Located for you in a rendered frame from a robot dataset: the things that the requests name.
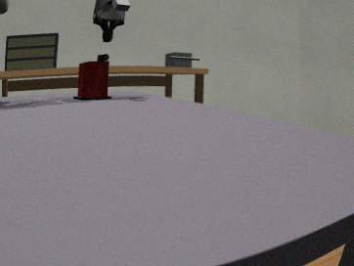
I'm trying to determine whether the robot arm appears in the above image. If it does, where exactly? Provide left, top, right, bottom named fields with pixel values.
left=0, top=0, right=130, bottom=15

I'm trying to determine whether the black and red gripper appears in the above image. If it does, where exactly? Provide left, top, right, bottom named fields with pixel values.
left=93, top=0, right=126, bottom=42

